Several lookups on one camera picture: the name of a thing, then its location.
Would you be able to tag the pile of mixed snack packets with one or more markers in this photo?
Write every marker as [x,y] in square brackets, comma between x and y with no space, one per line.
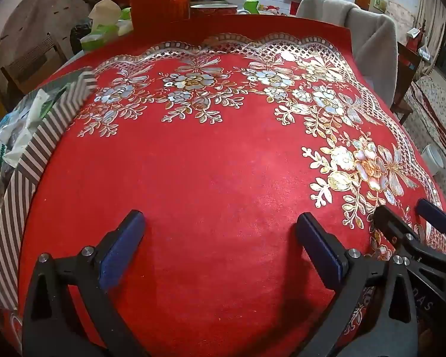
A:
[26,130]

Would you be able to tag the red embroidered tablecloth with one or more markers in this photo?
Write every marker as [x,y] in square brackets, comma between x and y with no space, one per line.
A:
[208,178]

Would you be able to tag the green tissue box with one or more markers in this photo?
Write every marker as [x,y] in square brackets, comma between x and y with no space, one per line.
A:
[96,39]

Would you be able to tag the patterned floor rug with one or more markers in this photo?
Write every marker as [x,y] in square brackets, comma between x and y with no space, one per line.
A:
[442,119]

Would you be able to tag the dark wooden chair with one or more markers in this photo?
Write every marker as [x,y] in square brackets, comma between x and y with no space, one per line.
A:
[407,63]

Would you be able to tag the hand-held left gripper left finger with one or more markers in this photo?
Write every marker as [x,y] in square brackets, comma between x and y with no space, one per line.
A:
[120,253]

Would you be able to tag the white ceramic cup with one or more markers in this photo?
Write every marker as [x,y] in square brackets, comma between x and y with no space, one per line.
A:
[238,0]

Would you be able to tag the striped cardboard box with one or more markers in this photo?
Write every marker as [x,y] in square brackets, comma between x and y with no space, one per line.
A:
[33,156]

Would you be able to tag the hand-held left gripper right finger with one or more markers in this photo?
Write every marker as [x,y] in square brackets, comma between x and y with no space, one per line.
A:
[321,258]

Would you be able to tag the white bucket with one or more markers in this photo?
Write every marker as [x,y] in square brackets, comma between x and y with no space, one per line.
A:
[431,158]

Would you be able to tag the red and white cup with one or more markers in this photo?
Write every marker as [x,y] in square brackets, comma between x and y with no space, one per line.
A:
[213,12]

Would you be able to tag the grey fleece covered chair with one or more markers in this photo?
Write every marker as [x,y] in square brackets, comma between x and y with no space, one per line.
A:
[371,37]

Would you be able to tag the round wooden tabletop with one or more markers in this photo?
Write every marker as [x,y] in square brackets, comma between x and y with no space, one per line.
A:
[33,18]

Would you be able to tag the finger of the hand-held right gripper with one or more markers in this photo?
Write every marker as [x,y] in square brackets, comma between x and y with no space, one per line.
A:
[392,223]
[433,214]

